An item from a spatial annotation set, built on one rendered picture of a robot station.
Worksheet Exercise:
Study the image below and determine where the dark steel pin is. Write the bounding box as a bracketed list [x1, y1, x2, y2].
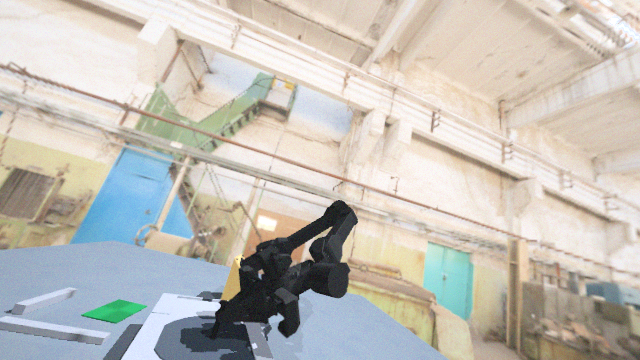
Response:
[210, 300, 229, 339]

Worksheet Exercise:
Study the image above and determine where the green flat rectangular pad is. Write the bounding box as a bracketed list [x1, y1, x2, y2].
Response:
[81, 299, 148, 323]

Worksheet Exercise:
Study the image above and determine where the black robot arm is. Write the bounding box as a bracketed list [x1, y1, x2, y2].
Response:
[240, 200, 358, 298]

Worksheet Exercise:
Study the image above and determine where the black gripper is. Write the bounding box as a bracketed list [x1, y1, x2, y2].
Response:
[215, 265, 304, 338]

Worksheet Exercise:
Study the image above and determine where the grey round disc with small hole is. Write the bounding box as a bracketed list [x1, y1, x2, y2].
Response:
[154, 315, 255, 360]

